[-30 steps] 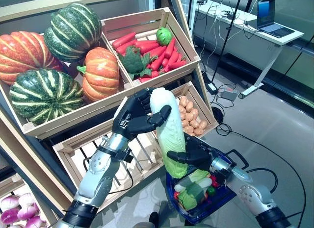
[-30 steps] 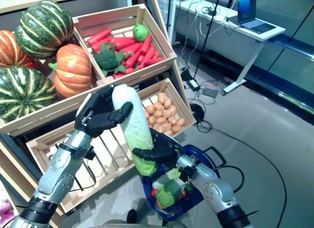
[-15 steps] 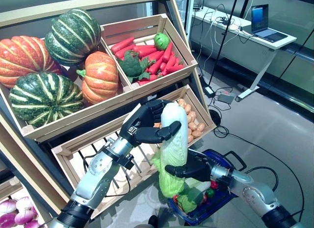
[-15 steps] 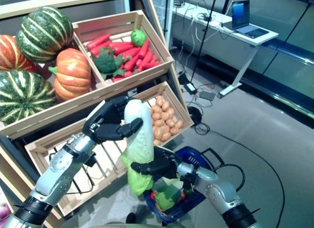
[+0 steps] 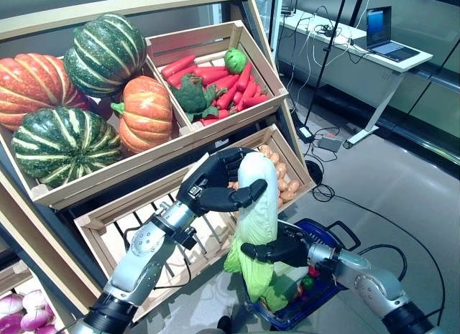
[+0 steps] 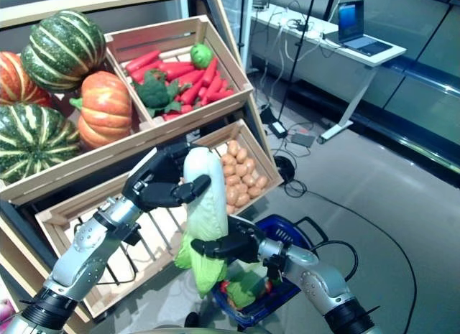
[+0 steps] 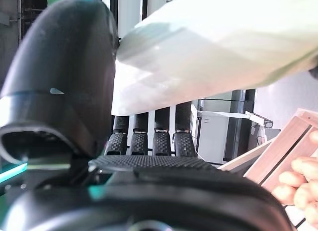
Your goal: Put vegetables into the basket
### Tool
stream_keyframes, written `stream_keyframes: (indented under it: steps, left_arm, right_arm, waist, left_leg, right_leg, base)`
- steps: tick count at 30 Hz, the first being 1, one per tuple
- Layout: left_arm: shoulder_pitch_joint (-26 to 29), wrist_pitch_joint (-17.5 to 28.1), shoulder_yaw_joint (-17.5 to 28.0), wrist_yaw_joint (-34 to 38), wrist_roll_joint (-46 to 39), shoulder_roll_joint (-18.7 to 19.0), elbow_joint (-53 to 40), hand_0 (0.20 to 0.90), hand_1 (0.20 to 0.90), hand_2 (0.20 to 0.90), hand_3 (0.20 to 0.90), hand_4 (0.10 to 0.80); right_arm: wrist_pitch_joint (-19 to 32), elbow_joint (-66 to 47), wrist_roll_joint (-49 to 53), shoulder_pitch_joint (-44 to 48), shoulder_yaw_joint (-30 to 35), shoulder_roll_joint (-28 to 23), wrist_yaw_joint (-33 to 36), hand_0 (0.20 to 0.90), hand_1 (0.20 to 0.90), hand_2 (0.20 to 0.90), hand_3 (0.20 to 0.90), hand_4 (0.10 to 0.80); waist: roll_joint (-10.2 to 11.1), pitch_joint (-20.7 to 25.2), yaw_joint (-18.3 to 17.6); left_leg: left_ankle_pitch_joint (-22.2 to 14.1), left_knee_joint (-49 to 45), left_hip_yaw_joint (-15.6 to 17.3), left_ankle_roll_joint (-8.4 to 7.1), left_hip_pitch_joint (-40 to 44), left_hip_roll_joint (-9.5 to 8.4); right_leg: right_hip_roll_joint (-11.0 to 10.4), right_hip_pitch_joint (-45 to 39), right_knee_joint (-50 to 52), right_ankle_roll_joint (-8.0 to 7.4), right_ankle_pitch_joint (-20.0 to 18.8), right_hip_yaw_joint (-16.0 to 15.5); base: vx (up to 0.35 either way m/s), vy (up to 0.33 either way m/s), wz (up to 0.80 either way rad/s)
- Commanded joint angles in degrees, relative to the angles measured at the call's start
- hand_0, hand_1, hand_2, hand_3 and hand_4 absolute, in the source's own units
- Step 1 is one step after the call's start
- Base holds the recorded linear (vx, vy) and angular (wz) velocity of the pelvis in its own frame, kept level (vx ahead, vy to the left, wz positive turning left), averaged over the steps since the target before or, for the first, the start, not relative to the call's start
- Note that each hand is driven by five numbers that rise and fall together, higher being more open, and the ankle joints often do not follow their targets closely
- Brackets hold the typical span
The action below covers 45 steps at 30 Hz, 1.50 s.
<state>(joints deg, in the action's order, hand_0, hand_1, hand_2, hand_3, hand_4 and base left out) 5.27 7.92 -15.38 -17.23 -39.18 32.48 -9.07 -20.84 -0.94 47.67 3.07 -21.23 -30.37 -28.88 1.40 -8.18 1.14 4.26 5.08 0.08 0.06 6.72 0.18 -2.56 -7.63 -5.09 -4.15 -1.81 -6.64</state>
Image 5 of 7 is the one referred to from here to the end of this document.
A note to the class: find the right five-finger robot hand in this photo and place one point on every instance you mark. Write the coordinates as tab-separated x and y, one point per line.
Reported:
291	251

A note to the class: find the left five-finger robot hand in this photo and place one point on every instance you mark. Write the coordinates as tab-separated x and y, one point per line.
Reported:
208	183

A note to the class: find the large napa cabbage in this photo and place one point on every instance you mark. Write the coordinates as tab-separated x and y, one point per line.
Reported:
257	204

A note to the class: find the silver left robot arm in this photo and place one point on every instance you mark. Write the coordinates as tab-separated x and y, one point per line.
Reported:
136	265

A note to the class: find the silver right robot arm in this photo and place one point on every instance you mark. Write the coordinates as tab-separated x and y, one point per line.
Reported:
373	280

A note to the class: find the blue plastic shopping basket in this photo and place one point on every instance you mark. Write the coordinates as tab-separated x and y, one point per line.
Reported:
287	321

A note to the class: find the red bell pepper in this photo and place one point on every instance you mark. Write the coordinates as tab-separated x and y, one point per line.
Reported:
314	272

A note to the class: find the green bell pepper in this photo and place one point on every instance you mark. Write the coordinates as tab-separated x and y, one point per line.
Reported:
307	282

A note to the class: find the tan potato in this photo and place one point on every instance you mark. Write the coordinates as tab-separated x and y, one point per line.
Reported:
267	151
294	186
282	170
276	158
284	185
287	197

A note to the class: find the red carrot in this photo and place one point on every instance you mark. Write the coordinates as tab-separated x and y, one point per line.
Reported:
256	101
179	78
210	121
223	113
226	82
228	97
238	98
244	77
212	75
249	93
178	66

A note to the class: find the wooden carrot crate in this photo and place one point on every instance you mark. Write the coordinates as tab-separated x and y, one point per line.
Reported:
237	116

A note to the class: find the slatted wooden cabbage crate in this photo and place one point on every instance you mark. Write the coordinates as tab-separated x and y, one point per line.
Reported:
125	201

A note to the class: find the dark green broccoli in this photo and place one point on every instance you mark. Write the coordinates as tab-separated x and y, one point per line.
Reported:
194	97

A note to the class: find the wooden potato crate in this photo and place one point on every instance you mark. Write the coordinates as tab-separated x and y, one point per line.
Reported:
293	158

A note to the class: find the orange pumpkin with green stem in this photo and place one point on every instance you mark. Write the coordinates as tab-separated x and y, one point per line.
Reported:
147	115

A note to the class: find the silver left robot leg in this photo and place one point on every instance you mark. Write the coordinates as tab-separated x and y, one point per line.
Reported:
224	325

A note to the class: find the large wooden pumpkin crate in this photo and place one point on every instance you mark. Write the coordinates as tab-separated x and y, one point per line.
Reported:
108	176

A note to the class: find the grey electronics box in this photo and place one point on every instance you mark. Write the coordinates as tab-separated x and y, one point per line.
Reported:
328	143

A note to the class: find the light green round cabbage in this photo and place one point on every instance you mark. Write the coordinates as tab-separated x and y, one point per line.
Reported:
235	61

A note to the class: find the green striped pumpkin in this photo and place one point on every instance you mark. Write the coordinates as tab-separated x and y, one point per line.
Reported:
104	54
64	147

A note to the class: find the black tripod stand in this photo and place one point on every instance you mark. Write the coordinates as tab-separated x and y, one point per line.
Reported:
325	61

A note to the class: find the white office desk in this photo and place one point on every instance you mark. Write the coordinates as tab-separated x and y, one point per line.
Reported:
359	79

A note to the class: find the large orange striped pumpkin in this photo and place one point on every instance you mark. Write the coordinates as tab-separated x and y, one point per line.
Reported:
36	90

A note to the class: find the purple and white onion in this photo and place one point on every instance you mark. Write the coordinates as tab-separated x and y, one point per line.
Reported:
10	323
46	330
34	319
34	299
50	309
10	303

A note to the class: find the wooden onion crate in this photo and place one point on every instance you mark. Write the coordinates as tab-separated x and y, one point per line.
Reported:
14	276

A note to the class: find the open laptop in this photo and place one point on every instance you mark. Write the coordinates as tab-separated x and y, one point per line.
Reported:
379	27

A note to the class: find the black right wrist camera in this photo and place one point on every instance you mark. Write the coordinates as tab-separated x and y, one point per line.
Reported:
325	267

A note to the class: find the wooden display shelf frame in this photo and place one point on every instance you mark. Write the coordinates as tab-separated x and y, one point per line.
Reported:
108	14

